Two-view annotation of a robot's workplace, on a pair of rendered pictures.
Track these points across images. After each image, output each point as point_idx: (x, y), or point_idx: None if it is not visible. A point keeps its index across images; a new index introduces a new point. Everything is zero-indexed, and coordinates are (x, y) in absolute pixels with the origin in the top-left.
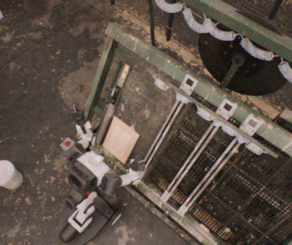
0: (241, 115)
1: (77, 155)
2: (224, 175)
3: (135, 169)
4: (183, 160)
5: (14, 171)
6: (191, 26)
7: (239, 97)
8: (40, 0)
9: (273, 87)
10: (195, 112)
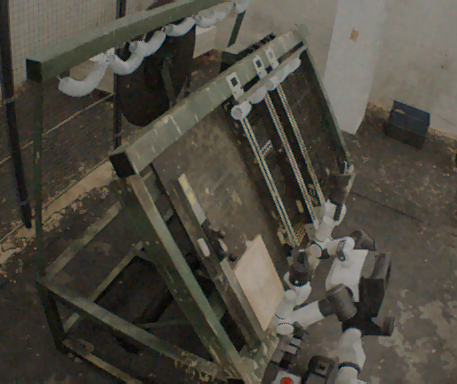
0: (264, 58)
1: (346, 290)
2: None
3: (346, 189)
4: None
5: None
6: (128, 70)
7: (53, 221)
8: None
9: (190, 56)
10: (86, 280)
